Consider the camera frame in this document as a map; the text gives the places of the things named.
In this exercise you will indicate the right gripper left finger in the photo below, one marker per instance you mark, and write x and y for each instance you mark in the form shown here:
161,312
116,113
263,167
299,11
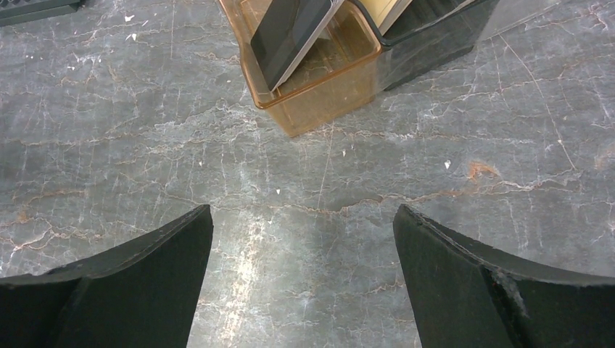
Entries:
142,293

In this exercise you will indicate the amber and black organizer box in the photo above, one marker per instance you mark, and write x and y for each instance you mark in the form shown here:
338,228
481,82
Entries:
352,60

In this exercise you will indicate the dark grey stud baseplate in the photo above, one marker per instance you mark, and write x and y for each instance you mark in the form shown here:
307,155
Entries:
19,11

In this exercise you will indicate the orange card stack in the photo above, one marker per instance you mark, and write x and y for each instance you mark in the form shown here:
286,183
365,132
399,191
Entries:
384,13

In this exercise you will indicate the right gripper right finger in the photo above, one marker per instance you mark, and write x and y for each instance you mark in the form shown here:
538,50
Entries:
468,294

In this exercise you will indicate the black credit card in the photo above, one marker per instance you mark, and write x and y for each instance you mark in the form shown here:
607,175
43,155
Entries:
286,33

